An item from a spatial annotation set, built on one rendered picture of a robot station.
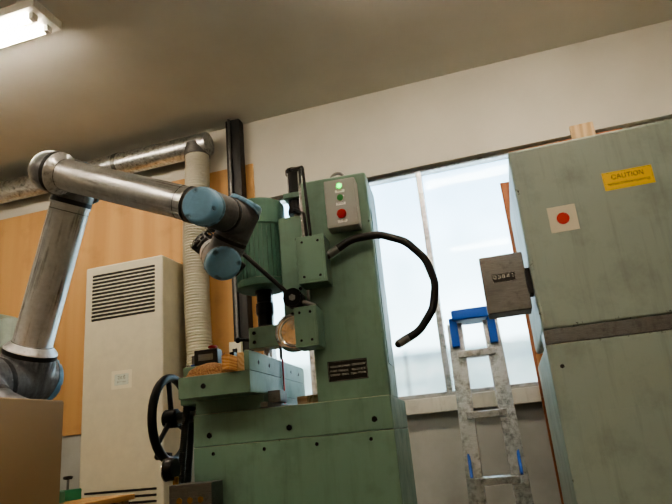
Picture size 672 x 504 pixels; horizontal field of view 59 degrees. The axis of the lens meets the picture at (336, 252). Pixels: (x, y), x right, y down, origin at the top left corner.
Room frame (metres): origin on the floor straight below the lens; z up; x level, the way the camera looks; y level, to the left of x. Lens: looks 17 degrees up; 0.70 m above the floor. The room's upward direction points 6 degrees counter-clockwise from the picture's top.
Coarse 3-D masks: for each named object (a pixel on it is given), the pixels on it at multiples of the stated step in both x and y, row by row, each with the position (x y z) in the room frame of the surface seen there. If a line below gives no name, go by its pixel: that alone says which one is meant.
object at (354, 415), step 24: (264, 408) 1.72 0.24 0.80; (288, 408) 1.70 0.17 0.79; (312, 408) 1.69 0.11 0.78; (336, 408) 1.68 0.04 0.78; (360, 408) 1.67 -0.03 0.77; (384, 408) 1.66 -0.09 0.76; (216, 432) 1.74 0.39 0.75; (240, 432) 1.73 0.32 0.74; (264, 432) 1.72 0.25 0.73; (288, 432) 1.71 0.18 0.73; (312, 432) 1.69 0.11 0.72; (336, 432) 1.68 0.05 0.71
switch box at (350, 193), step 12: (336, 180) 1.72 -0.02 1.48; (348, 180) 1.71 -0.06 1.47; (324, 192) 1.73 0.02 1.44; (348, 192) 1.71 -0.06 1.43; (348, 204) 1.71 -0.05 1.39; (336, 216) 1.72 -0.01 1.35; (348, 216) 1.71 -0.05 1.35; (360, 216) 1.76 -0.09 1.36; (336, 228) 1.73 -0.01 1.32; (348, 228) 1.74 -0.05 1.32; (360, 228) 1.76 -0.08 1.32
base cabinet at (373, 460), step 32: (224, 448) 1.74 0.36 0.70; (256, 448) 1.72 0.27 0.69; (288, 448) 1.71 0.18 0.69; (320, 448) 1.69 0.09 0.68; (352, 448) 1.67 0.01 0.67; (384, 448) 1.66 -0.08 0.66; (224, 480) 1.74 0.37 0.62; (256, 480) 1.72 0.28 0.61; (288, 480) 1.71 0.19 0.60; (320, 480) 1.69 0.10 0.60; (352, 480) 1.68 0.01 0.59; (384, 480) 1.66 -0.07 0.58
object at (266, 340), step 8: (256, 328) 1.91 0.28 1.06; (264, 328) 1.91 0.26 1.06; (272, 328) 1.90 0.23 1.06; (256, 336) 1.91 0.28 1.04; (264, 336) 1.91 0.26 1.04; (272, 336) 1.90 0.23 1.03; (256, 344) 1.91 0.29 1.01; (264, 344) 1.91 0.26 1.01; (272, 344) 1.90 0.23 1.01; (264, 352) 1.94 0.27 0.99
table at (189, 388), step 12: (228, 372) 1.64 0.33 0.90; (240, 372) 1.63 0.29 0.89; (252, 372) 1.65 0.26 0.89; (180, 384) 1.66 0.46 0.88; (192, 384) 1.66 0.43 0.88; (204, 384) 1.65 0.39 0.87; (216, 384) 1.64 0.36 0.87; (228, 384) 1.64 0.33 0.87; (240, 384) 1.63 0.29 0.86; (252, 384) 1.64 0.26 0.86; (264, 384) 1.75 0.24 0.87; (276, 384) 1.87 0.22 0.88; (288, 384) 2.00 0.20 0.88; (300, 384) 2.16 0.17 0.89; (180, 396) 1.66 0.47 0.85; (192, 396) 1.66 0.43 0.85; (204, 396) 1.65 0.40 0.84; (216, 396) 1.67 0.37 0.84; (228, 396) 1.71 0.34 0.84; (240, 396) 1.75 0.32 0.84; (288, 396) 1.99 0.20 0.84
